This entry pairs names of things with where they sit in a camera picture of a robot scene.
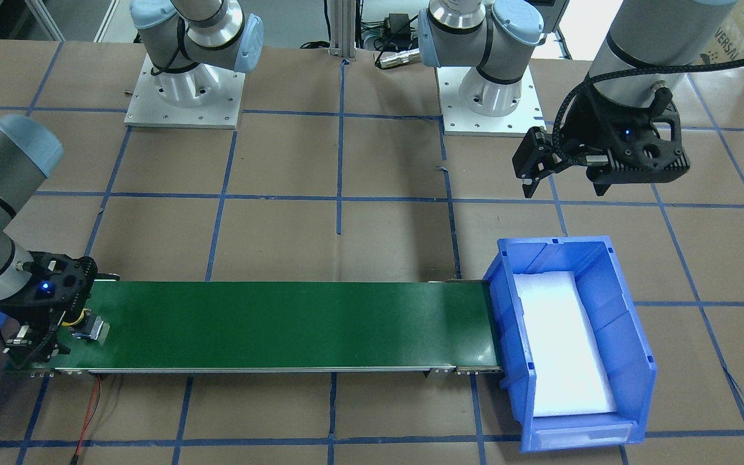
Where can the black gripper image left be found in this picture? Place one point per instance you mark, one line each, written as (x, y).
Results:
(24, 312)

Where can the blue plastic bin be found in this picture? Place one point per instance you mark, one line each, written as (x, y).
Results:
(623, 345)

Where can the silver cylindrical connector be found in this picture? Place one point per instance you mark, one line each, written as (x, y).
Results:
(401, 58)

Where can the yellow push button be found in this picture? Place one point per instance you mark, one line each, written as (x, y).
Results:
(91, 327)

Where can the black power adapter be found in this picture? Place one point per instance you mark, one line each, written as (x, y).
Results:
(397, 25)

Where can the aluminium profile post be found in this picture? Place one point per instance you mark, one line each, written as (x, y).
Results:
(342, 21)

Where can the white foam pad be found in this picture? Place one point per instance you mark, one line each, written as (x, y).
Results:
(571, 379)

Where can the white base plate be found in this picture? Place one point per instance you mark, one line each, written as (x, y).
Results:
(207, 97)
(473, 106)

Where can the green conveyor belt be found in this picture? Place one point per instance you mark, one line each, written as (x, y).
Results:
(286, 327)

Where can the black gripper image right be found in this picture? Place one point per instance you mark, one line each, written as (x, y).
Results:
(588, 131)

